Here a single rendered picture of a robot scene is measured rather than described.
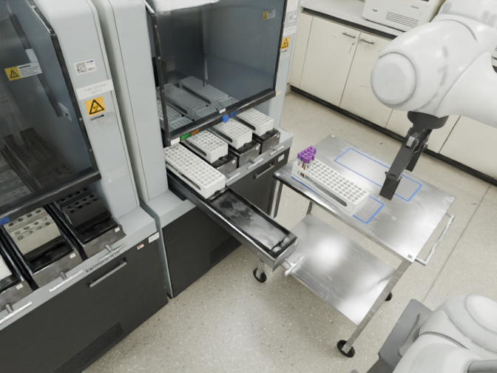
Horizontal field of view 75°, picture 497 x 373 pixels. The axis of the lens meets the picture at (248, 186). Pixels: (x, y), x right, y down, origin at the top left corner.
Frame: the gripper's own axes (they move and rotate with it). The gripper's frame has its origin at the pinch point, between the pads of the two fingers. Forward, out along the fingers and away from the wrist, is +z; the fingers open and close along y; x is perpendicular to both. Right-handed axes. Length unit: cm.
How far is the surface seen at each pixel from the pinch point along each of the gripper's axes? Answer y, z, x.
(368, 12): 226, 27, 105
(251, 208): -4, 37, 41
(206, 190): -13, 31, 56
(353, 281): 32, 91, 3
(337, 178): 25.6, 31.0, 23.1
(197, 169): -8, 29, 66
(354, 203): 17.2, 30.3, 11.9
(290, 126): 165, 120, 130
